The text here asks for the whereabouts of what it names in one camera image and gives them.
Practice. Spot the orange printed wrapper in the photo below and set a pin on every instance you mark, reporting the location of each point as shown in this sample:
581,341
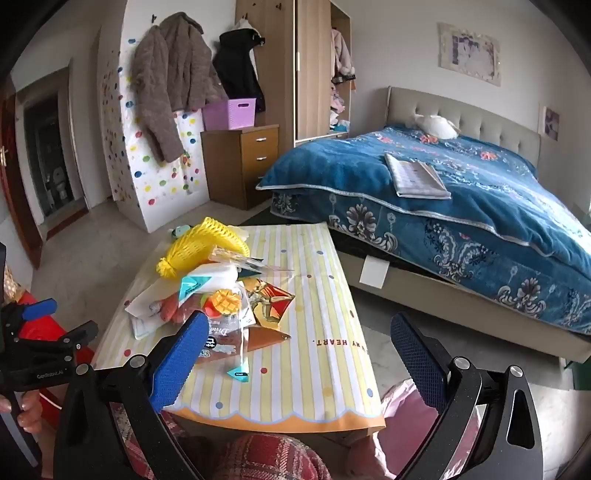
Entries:
270,300

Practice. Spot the wooden nightstand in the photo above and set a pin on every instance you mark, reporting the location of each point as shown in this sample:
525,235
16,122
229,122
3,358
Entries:
244,161

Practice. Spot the white teal carton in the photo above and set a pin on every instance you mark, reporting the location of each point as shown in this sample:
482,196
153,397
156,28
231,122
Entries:
217,273

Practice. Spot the small wall poster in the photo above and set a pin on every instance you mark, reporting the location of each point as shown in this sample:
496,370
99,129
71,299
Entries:
549,122

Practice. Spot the pink clothes in wardrobe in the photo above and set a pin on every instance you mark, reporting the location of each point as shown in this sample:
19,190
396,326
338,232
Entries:
340,60

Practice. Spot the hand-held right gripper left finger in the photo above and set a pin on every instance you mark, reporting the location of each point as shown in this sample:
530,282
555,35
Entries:
178,367

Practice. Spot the clear plastic bag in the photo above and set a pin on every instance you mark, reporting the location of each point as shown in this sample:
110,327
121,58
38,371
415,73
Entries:
221,344

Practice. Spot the striped yellow tablecloth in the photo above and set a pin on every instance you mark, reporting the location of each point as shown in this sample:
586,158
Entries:
314,332

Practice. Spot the beige upholstered bed frame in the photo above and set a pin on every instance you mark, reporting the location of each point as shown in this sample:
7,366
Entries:
485,115

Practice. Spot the large wall poster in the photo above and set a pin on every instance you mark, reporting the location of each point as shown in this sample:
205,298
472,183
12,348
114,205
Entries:
471,53

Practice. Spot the dark red wooden door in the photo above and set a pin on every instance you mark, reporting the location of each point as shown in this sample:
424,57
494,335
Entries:
18,194

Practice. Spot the black coat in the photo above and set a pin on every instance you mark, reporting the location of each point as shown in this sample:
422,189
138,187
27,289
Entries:
238,69

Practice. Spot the purple plastic basket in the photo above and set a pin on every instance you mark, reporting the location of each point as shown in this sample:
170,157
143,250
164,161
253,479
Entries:
231,115

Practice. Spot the wooden wardrobe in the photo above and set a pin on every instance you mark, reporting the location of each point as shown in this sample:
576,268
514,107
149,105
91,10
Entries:
314,69

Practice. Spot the white dotted cabinet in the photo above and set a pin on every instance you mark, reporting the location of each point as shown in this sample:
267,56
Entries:
157,194

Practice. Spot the yellow foam fruit net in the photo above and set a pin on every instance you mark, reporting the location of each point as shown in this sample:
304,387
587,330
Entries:
203,240

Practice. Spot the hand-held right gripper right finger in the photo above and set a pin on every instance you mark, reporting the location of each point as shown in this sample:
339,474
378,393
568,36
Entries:
418,360

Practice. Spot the small teal label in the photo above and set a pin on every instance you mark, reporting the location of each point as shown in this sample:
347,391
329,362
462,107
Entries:
239,374

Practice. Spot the dried mango snack bag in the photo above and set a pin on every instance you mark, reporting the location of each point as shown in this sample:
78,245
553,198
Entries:
174,310

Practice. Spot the white plush toy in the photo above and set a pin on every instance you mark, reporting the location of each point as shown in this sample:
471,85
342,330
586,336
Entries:
436,125

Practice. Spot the pink trash bag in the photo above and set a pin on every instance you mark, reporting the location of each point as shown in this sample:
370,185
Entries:
401,415

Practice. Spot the clear printed wrapper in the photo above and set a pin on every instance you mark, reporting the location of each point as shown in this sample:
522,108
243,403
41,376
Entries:
235,261

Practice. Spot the white paper tag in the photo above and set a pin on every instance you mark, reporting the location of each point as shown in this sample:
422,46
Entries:
374,273

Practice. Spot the brown fleece coat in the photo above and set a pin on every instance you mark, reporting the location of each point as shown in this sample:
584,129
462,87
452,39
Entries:
171,78

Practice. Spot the plaid trousers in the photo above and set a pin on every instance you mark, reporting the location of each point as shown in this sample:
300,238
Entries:
268,457

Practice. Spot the person's left hand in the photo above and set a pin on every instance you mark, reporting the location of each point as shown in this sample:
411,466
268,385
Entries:
28,413

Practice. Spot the mango print packet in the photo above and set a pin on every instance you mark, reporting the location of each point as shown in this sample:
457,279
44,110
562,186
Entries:
225,300

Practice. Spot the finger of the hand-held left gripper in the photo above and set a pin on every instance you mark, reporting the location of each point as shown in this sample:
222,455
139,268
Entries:
39,308
81,333

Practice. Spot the folded checked cloth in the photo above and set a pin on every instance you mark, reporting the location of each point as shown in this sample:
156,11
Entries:
415,177

